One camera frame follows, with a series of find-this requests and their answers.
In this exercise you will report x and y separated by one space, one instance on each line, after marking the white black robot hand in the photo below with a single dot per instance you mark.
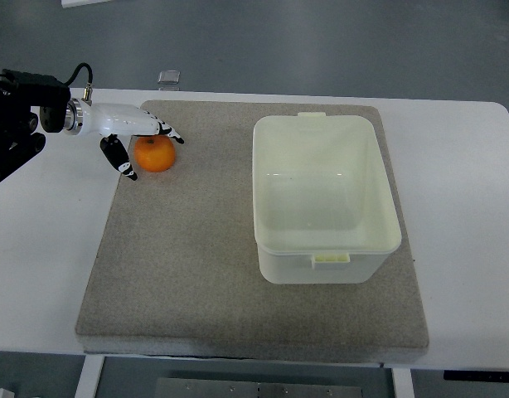
111 121

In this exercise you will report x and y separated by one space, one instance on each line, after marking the orange fruit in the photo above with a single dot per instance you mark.
154 153

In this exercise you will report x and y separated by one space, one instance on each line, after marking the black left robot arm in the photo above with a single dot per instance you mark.
28 101

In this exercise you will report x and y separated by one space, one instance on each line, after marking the white plastic box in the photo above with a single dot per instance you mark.
324 211

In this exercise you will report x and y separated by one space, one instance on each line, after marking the small clear plastic piece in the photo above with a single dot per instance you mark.
169 77

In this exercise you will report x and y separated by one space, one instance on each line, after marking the white object on floor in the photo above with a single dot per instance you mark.
80 3

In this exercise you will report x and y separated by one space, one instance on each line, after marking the white table leg left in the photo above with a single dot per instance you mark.
89 377

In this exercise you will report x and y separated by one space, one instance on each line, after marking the white table leg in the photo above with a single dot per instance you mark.
403 383
89 377

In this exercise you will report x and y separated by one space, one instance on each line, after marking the small white floor object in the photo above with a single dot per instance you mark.
6 394

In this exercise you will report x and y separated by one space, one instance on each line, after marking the white table leg right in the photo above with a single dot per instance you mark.
403 383

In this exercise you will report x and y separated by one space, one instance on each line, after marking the black table control panel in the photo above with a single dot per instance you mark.
477 376

